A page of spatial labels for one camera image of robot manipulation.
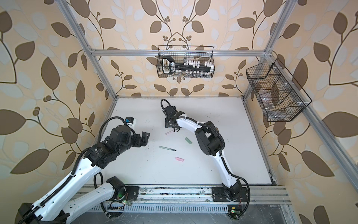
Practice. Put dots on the black tool in basket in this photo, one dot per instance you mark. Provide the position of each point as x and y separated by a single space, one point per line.
170 66

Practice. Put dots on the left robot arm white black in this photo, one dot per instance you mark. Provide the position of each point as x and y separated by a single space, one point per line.
59 207

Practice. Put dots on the black wire basket back wall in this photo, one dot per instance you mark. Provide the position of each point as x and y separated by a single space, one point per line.
200 52

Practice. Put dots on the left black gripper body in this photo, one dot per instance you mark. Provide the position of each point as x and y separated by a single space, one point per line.
136 142

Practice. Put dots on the green pen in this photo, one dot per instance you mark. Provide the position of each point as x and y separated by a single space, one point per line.
167 148

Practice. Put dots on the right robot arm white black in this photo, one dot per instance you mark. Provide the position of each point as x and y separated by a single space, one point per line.
212 144

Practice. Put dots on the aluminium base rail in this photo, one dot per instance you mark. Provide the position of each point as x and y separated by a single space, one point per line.
150 198

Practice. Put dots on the black wire basket wall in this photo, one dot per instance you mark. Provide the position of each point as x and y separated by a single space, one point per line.
280 95
200 52

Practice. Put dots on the black wire basket right wall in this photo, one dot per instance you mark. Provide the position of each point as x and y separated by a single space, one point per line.
280 95

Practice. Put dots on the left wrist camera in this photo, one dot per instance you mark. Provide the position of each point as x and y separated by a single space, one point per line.
131 122

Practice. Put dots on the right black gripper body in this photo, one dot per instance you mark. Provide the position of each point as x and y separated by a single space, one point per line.
167 122

